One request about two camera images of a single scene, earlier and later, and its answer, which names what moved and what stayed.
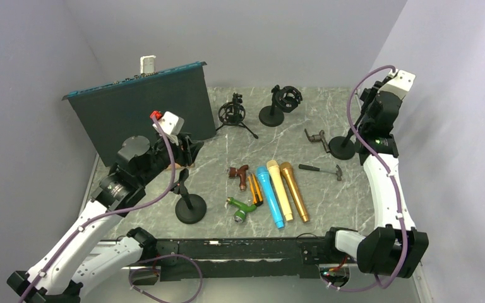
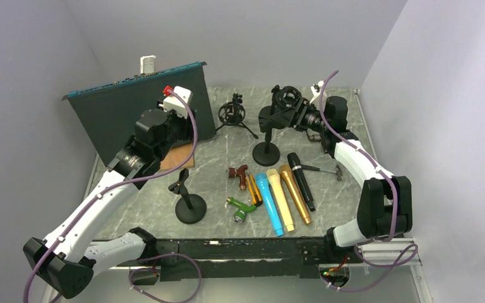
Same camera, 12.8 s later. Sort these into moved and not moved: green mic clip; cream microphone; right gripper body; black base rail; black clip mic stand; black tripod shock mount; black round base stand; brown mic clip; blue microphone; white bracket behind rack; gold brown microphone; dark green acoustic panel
Moved: cream microphone; blue microphone; black clip mic stand; right gripper body
Not moved: black round base stand; green mic clip; white bracket behind rack; gold brown microphone; black tripod shock mount; black base rail; brown mic clip; dark green acoustic panel
